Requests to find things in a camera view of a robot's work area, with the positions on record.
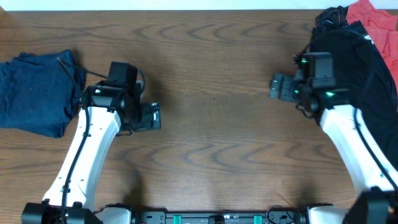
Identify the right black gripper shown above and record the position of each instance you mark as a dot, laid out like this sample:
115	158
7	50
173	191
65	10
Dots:
275	88

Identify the navy blue denim shorts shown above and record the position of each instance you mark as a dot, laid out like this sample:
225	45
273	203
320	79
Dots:
40	93

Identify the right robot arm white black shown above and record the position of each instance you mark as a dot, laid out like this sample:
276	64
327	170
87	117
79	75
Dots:
315	92

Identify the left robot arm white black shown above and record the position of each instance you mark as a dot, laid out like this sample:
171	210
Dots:
108	107

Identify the black garment pile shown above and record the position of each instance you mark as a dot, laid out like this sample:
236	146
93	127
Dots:
359	67

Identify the red garment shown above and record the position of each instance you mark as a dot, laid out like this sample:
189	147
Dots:
382	29

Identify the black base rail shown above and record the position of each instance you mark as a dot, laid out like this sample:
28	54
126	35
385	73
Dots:
217	217

